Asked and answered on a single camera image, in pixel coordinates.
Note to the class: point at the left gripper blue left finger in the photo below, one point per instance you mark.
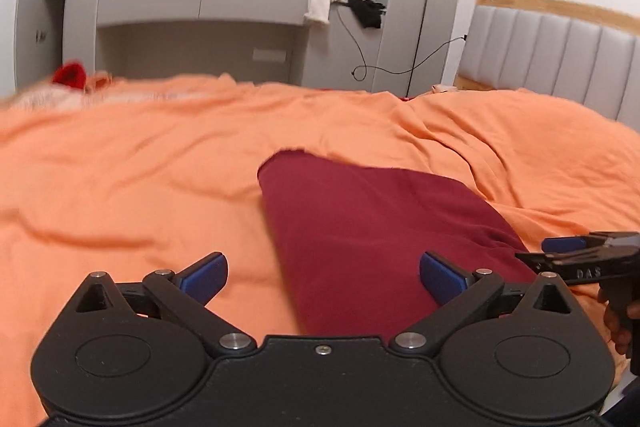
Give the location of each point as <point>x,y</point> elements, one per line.
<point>182,298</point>

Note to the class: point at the grey built-in wardrobe unit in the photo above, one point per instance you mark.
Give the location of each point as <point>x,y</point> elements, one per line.
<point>144,39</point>

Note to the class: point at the floral patterned pillow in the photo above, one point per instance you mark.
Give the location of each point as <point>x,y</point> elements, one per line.
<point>50,98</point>

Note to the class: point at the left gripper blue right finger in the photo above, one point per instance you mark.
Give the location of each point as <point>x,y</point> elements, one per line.
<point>464,298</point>

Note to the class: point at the orange patterned cloth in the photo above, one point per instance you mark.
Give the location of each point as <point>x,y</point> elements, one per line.
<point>97,82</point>

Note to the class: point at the bright red knit hat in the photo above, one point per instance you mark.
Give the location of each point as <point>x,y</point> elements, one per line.
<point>71,75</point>

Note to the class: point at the person's right hand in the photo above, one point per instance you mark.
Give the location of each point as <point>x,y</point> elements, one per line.
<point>620,336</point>

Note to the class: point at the white wall socket plate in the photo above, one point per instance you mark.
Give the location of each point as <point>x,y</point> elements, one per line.
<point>270,56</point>

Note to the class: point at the grey padded wooden headboard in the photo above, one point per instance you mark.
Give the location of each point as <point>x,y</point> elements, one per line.
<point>581,52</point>

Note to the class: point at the orange bed duvet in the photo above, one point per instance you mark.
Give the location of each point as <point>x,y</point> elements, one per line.
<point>161,173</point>

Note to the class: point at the black garment on desk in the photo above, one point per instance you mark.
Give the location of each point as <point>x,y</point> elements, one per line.
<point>369,13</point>

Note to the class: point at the dark red long-sleeve sweater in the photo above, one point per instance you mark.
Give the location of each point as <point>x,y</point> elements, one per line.
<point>349,241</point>

